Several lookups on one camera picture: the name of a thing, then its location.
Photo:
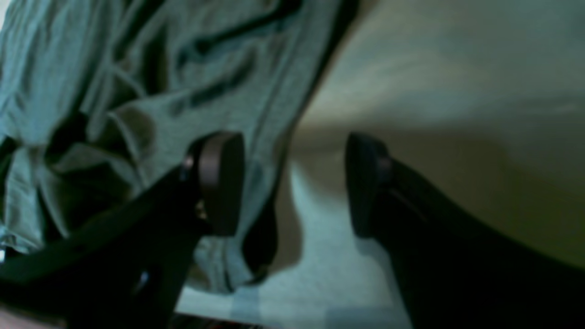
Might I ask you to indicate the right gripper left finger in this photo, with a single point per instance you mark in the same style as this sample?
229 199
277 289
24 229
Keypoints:
127 270

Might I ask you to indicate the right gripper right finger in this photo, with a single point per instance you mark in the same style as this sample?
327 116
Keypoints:
452 271

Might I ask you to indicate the green T-shirt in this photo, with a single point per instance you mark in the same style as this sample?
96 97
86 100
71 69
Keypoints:
100 98

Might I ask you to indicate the light green table cloth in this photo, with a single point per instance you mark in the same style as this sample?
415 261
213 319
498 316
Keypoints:
484 98

